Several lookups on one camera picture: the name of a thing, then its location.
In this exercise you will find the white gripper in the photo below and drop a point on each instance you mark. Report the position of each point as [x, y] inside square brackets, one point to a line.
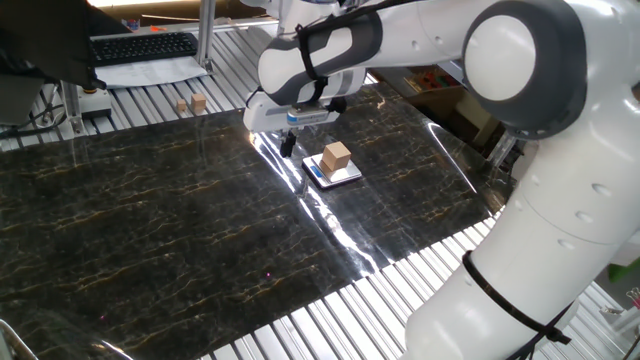
[262, 117]

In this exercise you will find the large wooden cube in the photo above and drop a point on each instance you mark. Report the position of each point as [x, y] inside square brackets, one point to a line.
[336, 156]

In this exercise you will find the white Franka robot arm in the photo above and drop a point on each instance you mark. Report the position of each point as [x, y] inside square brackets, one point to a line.
[550, 200]

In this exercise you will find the silver digital scale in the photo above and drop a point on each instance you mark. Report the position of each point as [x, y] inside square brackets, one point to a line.
[345, 175]

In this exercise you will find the medium wooden cube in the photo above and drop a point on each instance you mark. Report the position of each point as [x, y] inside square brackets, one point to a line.
[198, 103]

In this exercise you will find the tiny wooden cube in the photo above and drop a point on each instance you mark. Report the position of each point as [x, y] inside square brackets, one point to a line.
[181, 105]

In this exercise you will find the coloured blocks set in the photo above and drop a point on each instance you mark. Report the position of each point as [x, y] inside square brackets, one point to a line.
[432, 80]

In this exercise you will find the brown cardboard box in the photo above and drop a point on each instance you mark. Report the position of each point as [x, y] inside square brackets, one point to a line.
[440, 100]

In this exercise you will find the white paper sheet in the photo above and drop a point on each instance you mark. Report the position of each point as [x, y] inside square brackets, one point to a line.
[150, 74]

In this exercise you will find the black marble pattern mat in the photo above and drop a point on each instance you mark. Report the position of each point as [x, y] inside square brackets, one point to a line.
[150, 225]

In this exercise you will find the black keyboard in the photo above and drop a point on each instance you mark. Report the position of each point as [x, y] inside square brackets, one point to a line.
[145, 47]

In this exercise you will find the white emergency stop box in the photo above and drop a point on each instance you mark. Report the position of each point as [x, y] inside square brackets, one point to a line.
[95, 105]

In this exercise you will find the black monitor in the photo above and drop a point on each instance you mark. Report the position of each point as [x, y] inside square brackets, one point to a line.
[45, 35]

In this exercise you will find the grey flat panel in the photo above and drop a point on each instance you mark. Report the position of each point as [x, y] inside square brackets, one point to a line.
[20, 100]

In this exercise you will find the green leaf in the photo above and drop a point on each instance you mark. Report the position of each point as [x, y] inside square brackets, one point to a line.
[625, 270]

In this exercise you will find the silver wrist camera blue ends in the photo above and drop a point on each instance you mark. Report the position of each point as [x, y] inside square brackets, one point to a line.
[310, 117]

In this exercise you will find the aluminium rail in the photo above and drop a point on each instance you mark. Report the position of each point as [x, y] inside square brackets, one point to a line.
[235, 24]

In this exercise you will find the tall aluminium post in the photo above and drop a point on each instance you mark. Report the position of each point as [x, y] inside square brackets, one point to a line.
[205, 30]

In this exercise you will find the aluminium frame leg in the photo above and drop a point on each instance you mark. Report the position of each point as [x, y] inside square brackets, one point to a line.
[502, 150]

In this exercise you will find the short aluminium post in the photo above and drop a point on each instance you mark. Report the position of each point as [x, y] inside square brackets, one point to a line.
[72, 107]

